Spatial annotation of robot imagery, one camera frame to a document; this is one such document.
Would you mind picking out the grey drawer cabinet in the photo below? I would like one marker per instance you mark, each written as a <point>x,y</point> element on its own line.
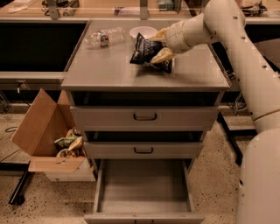
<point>105,77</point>

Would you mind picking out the top grey drawer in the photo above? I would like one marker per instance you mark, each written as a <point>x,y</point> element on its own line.
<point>120,118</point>

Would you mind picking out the clear plastic water bottle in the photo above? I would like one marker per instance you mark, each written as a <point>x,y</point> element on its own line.
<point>106,37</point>

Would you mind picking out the snack bags in box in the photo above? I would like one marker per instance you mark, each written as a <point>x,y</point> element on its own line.
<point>71,145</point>

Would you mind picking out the bottom grey open drawer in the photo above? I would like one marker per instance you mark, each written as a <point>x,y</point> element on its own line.
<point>139,191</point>

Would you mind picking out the middle grey drawer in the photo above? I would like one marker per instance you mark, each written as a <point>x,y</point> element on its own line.
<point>142,150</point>

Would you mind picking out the black table leg frame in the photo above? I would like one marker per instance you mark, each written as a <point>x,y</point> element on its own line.
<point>232,134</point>

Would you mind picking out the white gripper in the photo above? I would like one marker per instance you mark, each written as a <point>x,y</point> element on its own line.
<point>174,37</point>

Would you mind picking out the brown cardboard box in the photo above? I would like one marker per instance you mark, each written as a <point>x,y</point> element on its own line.
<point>46,121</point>

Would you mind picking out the blue chip bag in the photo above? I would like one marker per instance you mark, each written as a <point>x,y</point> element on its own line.
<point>145,50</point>

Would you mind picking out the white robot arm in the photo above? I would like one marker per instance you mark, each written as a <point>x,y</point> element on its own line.
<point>259,186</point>

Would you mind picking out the white bowl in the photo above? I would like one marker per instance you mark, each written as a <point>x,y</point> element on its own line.
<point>145,31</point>

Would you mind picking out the black left table foot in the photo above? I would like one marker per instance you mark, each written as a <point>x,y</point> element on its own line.
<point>17,197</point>

